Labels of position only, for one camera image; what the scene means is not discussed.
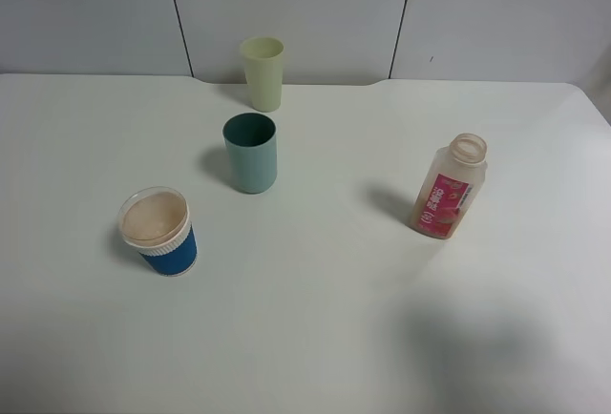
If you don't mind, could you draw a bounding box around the teal plastic cup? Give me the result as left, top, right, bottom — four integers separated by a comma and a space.
222, 113, 277, 195

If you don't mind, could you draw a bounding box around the pale yellow plastic cup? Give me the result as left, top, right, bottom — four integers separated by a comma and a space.
240, 37, 284, 113

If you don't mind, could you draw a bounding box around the pink label drink bottle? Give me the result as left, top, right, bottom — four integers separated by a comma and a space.
410, 133, 487, 239

